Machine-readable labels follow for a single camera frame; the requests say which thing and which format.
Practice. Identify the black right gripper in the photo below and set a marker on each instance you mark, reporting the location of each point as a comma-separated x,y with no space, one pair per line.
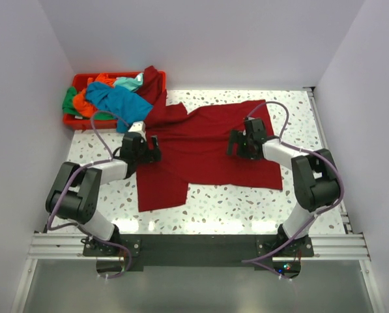
237,137

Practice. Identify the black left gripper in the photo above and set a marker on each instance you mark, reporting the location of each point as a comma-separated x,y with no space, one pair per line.
152,155

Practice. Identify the dark red t shirt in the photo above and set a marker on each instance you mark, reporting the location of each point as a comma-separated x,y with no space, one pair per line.
193,146

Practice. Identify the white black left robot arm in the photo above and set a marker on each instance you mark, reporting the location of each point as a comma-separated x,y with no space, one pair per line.
73,198

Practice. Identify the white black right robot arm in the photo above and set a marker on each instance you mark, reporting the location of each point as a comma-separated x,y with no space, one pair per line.
316,183

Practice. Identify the blue t shirt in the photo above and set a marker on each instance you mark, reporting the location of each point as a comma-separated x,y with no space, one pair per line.
129,106

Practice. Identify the light teal t shirt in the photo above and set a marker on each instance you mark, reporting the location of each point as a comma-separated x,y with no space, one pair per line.
129,83

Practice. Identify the orange t shirt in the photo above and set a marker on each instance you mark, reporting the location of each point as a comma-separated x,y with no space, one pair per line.
86,101

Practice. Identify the green t shirt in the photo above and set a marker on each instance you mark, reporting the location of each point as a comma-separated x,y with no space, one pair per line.
68,108

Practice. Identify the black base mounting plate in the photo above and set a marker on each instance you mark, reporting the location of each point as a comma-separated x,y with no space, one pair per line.
178,251

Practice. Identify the red plastic bin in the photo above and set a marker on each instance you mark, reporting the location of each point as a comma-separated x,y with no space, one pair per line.
154,84

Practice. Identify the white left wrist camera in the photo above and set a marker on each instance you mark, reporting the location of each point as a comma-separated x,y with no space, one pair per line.
138,127

